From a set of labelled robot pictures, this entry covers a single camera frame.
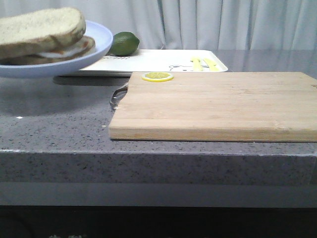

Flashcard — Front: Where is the light blue round plate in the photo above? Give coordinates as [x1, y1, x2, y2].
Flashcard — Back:
[0, 20, 113, 78]

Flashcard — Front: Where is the bread slice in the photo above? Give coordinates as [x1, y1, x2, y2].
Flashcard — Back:
[0, 36, 96, 65]
[0, 7, 86, 60]

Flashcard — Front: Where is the fake fried egg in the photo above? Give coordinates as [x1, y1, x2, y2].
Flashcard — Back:
[37, 40, 89, 58]

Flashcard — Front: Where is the white bear tray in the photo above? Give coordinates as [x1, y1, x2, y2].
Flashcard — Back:
[70, 50, 228, 77]

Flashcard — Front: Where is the lemon slice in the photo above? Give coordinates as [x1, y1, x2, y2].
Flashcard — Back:
[142, 71, 174, 82]

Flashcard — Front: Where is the yellow plastic fork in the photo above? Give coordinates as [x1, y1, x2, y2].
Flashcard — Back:
[191, 57, 203, 71]

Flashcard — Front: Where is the yellow plastic knife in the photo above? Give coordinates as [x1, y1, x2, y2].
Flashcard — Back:
[203, 58, 219, 72]

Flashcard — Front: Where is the green lime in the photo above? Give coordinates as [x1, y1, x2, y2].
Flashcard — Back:
[108, 32, 140, 57]

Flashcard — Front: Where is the wooden cutting board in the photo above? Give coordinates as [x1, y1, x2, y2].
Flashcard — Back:
[108, 72, 317, 142]

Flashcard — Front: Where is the grey curtain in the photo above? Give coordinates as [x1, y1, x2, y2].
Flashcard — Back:
[0, 0, 317, 50]

